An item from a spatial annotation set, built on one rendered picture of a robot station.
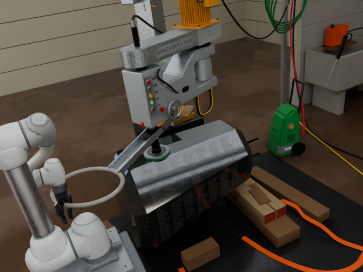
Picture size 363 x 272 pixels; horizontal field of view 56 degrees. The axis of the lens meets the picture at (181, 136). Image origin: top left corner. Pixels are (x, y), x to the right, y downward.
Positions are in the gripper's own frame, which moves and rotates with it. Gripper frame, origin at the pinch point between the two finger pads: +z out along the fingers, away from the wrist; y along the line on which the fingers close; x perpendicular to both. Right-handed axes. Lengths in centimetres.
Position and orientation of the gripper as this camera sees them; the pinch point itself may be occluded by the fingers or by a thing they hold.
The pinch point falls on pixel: (67, 217)
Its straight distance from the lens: 231.6
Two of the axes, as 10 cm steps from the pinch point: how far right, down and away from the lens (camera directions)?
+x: -9.0, -1.3, 4.1
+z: 0.7, 9.0, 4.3
